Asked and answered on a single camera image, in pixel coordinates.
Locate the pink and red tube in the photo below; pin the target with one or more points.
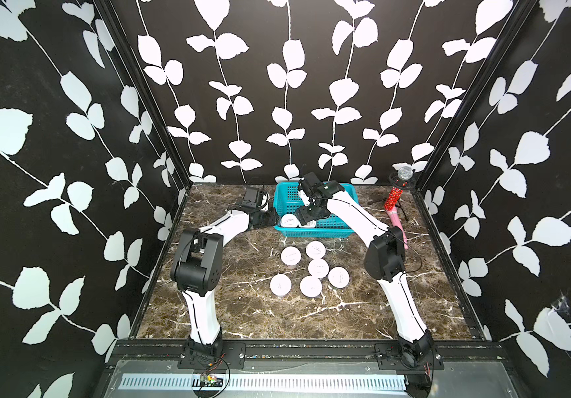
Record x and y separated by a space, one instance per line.
392 211

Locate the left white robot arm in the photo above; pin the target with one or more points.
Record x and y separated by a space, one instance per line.
197 265

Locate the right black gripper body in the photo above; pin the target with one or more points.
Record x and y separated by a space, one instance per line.
308 213

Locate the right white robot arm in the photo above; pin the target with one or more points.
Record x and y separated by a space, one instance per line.
384 261

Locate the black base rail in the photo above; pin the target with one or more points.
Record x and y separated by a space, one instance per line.
238 354

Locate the small black tripod lamp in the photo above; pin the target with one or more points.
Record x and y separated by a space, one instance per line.
402 178

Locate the teal plastic basket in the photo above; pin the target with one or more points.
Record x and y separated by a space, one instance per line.
287 200

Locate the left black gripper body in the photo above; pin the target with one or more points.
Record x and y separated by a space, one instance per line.
265 217

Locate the small circuit board with wires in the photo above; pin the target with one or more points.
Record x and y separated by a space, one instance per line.
208 381

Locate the white perforated cable duct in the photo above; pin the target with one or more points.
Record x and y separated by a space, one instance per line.
384 384

